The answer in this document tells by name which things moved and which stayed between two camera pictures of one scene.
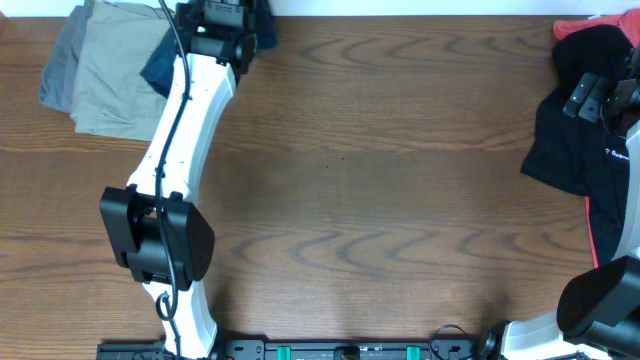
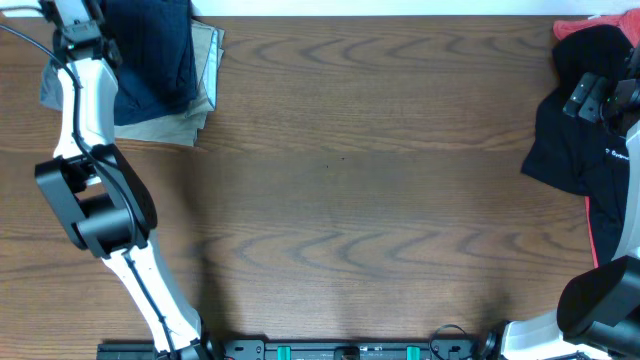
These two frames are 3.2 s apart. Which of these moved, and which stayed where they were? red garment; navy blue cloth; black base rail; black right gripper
Moved: navy blue cloth
Stayed: red garment; black right gripper; black base rail
